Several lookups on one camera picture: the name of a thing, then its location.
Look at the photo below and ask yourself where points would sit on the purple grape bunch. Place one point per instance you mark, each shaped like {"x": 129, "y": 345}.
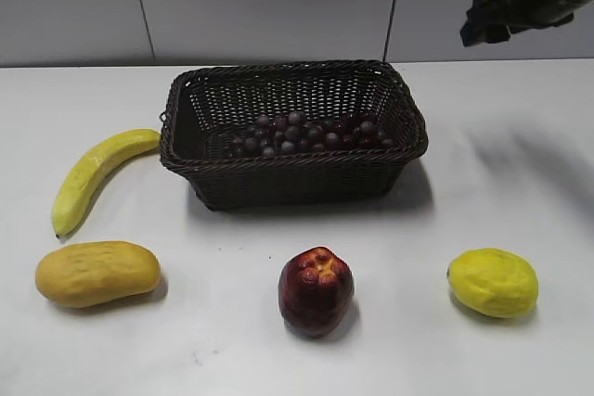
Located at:
{"x": 293, "y": 133}

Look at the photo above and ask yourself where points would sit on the black woven wicker basket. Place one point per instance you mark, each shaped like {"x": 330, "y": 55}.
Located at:
{"x": 207, "y": 108}

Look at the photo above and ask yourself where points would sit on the yellow lemon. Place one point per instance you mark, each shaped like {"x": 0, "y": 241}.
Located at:
{"x": 494, "y": 282}

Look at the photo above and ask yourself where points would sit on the dark red apple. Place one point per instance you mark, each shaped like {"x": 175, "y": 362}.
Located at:
{"x": 315, "y": 291}

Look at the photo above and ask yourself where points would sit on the yellow banana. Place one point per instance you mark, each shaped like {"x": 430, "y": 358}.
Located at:
{"x": 91, "y": 170}

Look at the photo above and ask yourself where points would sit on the yellow-orange mango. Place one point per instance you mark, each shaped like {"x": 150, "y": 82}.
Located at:
{"x": 87, "y": 274}

